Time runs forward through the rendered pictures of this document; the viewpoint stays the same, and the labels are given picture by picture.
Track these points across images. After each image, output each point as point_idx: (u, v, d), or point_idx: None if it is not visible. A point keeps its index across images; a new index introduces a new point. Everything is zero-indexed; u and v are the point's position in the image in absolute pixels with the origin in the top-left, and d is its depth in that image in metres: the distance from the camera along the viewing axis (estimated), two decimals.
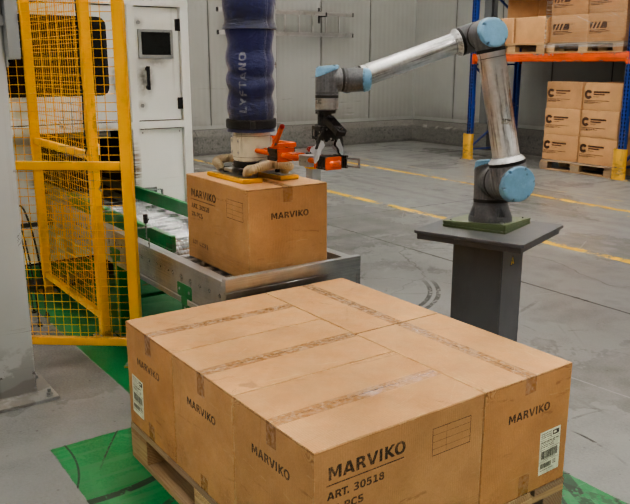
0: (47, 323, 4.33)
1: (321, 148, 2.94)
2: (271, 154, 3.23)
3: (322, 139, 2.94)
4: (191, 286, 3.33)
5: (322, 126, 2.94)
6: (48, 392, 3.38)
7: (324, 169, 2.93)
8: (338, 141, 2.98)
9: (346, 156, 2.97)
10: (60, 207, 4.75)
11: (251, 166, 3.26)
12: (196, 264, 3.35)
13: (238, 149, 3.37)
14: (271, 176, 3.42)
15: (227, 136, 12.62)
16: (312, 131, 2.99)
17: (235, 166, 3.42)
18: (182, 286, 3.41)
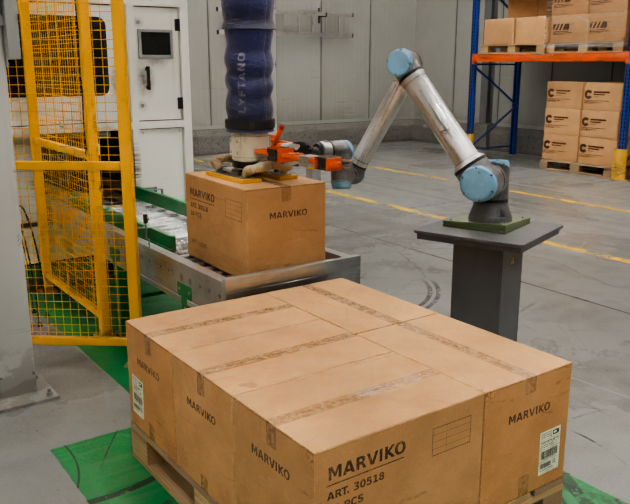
0: (47, 323, 4.33)
1: (294, 147, 3.25)
2: (271, 155, 3.24)
3: (300, 146, 3.27)
4: (191, 286, 3.33)
5: (308, 146, 3.32)
6: (48, 392, 3.38)
7: (325, 170, 2.94)
8: (298, 161, 3.28)
9: (341, 157, 2.97)
10: (60, 207, 4.75)
11: (250, 166, 3.27)
12: (196, 264, 3.35)
13: (237, 149, 3.38)
14: (270, 176, 3.43)
15: (227, 136, 12.62)
16: None
17: (233, 166, 3.43)
18: (182, 286, 3.41)
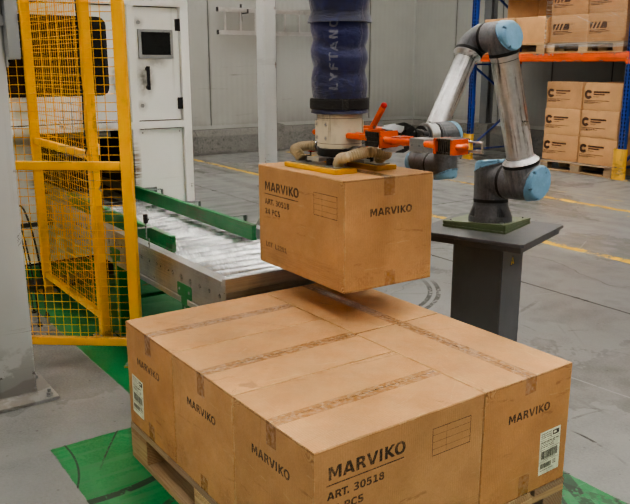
0: (47, 323, 4.33)
1: (397, 129, 2.70)
2: (370, 139, 2.69)
3: (405, 128, 2.71)
4: (191, 286, 3.33)
5: None
6: (48, 392, 3.38)
7: (449, 154, 2.38)
8: (402, 146, 2.72)
9: (467, 139, 2.41)
10: (60, 207, 4.75)
11: (344, 153, 2.72)
12: (196, 264, 3.35)
13: (326, 134, 2.82)
14: (364, 166, 2.87)
15: (227, 136, 12.62)
16: None
17: (320, 154, 2.87)
18: (182, 286, 3.41)
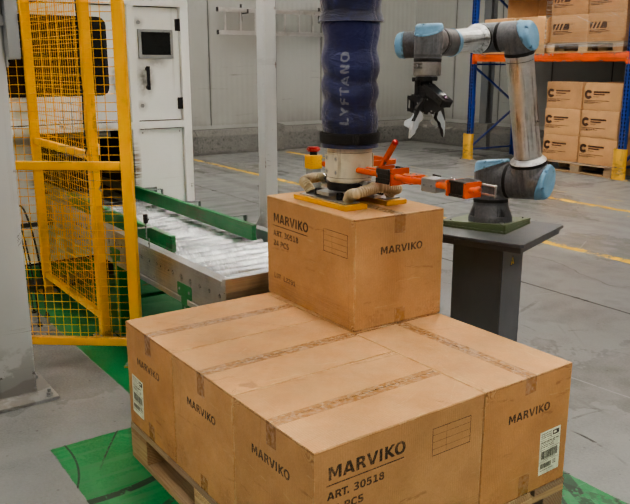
0: (47, 323, 4.33)
1: (419, 121, 2.47)
2: (381, 176, 2.66)
3: (421, 110, 2.47)
4: (191, 286, 3.33)
5: (421, 96, 2.48)
6: (48, 392, 3.38)
7: (461, 197, 2.36)
8: (439, 113, 2.52)
9: (480, 181, 2.38)
10: (60, 207, 4.75)
11: (355, 189, 2.69)
12: (196, 264, 3.35)
13: (336, 168, 2.80)
14: (374, 200, 2.85)
15: (227, 136, 12.62)
16: (408, 102, 2.52)
17: (330, 188, 2.85)
18: (182, 286, 3.41)
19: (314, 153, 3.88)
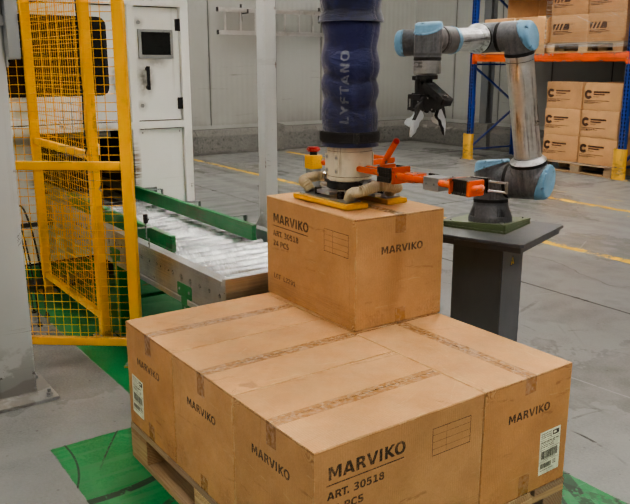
0: (47, 323, 4.33)
1: (419, 120, 2.47)
2: (382, 175, 2.67)
3: (422, 109, 2.47)
4: (191, 286, 3.33)
5: (422, 94, 2.48)
6: (48, 392, 3.38)
7: (465, 196, 2.37)
8: (440, 112, 2.52)
9: (488, 179, 2.41)
10: (60, 207, 4.75)
11: (356, 188, 2.69)
12: (196, 264, 3.35)
13: (336, 167, 2.80)
14: (374, 199, 2.86)
15: (227, 136, 12.62)
16: (408, 101, 2.53)
17: (330, 187, 2.85)
18: (182, 286, 3.41)
19: (314, 153, 3.88)
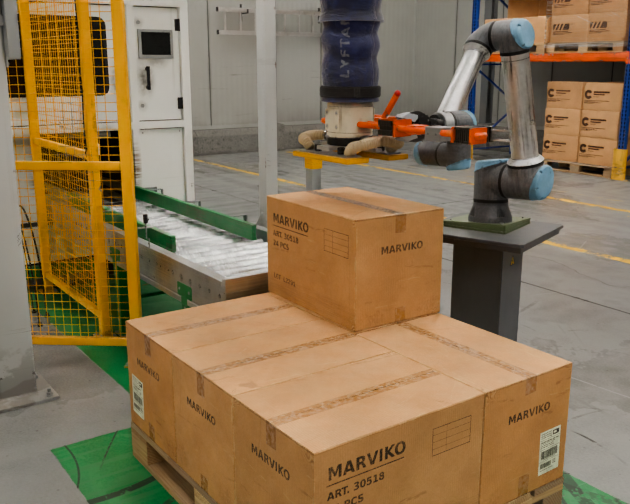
0: (47, 323, 4.33)
1: (411, 118, 2.64)
2: (383, 128, 2.63)
3: (418, 117, 2.66)
4: (191, 286, 3.33)
5: None
6: (48, 392, 3.38)
7: (467, 143, 2.33)
8: (415, 135, 2.67)
9: (491, 127, 2.37)
10: (60, 207, 4.75)
11: (357, 142, 2.66)
12: (196, 264, 3.35)
13: (336, 123, 2.76)
14: (375, 156, 2.82)
15: (227, 136, 12.62)
16: None
17: (330, 143, 2.81)
18: (182, 286, 3.41)
19: None
